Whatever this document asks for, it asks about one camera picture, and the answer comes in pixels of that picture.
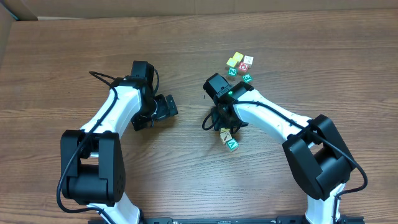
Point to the white block with feather picture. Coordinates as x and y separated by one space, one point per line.
225 135

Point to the yellow block rear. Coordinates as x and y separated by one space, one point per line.
238 57

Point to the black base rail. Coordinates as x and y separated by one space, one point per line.
277 220

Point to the green E block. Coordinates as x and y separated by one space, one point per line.
247 78

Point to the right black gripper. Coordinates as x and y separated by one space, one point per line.
228 123

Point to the red letter block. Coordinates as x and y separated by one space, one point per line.
243 68

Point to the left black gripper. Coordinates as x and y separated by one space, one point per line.
170 106

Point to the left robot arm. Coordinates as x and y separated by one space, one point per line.
93 176

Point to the yellow block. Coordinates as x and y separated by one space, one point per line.
231 63
238 57

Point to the white block with letters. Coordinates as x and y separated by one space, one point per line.
248 60

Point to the green Z block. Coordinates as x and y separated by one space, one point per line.
232 72

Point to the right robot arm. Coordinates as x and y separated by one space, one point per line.
318 157

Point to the yellow block front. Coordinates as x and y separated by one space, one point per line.
231 63

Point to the green A block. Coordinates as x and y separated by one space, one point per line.
232 145

